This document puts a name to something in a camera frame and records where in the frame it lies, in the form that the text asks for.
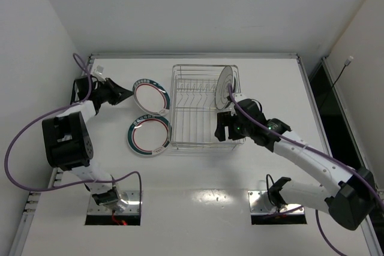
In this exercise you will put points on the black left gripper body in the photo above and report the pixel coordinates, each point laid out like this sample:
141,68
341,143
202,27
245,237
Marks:
108,91

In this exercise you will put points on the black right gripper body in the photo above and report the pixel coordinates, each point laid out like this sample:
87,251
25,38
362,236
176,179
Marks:
226,125

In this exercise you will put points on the green rimmed plate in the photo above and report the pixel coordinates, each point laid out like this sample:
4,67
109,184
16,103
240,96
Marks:
151,97
149,135

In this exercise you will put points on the blue floral green plate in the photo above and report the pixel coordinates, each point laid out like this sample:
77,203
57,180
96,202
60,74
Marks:
234,83

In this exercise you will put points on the white plate with grey rim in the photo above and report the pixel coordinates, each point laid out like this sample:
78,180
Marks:
221,90

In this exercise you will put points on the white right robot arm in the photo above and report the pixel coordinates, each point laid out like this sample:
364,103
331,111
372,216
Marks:
347,195

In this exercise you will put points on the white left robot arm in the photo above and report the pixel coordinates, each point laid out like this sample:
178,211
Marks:
68,144

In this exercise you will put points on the metal wire dish rack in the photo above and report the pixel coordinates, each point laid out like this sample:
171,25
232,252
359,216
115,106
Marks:
193,110

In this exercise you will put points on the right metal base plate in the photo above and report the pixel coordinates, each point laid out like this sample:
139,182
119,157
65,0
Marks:
260,205

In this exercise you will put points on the metal base plate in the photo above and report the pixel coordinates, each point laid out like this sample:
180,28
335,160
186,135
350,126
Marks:
128,206
260,205

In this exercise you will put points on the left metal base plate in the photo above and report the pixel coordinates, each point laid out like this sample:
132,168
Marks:
128,206

